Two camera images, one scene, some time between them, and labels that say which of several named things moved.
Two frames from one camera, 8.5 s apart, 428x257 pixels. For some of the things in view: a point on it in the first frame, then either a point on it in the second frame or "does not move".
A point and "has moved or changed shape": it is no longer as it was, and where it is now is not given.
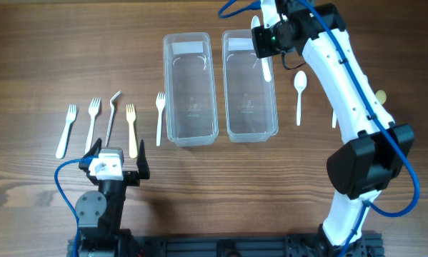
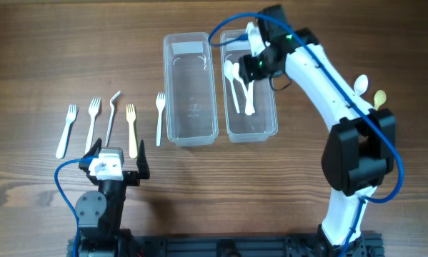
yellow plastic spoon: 381,96 does not move
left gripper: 133,178 does not move
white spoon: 266,63 has moved or changed shape
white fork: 160,104 does not move
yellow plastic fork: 131,115 does not move
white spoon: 300,81 -> 236,73
